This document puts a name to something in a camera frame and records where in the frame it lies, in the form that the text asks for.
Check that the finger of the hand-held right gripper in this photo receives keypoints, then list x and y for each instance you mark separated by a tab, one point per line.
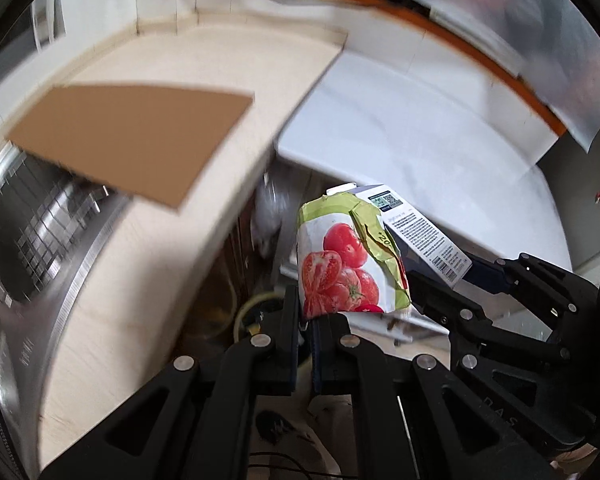
485	275
460	315

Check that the white carton with barcode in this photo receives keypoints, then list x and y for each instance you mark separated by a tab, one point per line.
420	235

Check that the orange wooden window frame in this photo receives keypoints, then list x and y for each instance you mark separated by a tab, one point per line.
430	25

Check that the translucent plastic sheet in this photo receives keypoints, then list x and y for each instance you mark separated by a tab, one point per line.
530	35

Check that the tomato print carton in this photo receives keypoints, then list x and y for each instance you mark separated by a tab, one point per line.
340	260

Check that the stainless steel sink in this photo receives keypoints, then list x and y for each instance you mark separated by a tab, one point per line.
30	240

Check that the brown cardboard sheet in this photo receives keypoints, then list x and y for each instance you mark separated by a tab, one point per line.
130	135

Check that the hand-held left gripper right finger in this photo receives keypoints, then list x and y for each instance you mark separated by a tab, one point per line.
325	350

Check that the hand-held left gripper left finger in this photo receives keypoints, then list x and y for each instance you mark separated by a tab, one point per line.
292	330

